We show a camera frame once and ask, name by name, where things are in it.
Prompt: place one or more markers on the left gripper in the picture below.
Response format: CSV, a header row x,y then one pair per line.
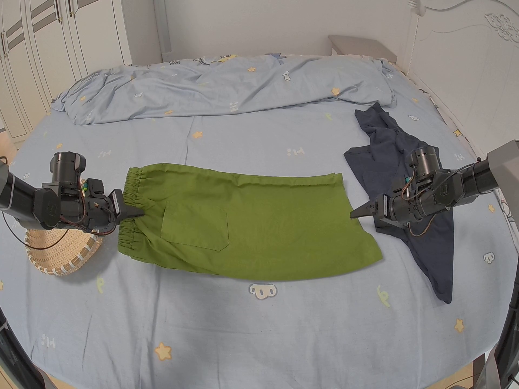
x,y
103,217

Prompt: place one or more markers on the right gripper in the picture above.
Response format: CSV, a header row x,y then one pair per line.
x,y
405,209

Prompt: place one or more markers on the green shorts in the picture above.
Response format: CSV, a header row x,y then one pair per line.
x,y
263,225

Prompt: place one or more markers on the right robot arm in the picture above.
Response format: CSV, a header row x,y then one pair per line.
x,y
466,184

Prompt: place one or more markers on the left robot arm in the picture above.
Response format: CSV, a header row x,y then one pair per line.
x,y
24,201

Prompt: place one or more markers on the dark blue garment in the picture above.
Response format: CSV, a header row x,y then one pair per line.
x,y
385,156

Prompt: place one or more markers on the round woven basket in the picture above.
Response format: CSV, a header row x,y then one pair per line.
x,y
61,257

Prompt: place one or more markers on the bed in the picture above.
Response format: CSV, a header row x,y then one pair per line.
x,y
251,330

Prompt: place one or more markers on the grey bedside table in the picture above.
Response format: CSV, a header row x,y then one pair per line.
x,y
357,45

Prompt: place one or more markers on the pale blue quilt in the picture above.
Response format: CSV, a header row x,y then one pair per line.
x,y
223,91

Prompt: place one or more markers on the white wardrobe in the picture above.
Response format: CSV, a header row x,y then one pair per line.
x,y
40,55

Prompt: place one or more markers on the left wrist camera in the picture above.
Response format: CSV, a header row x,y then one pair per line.
x,y
95,189

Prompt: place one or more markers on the white wall pipe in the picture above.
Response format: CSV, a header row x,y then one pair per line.
x,y
162,10

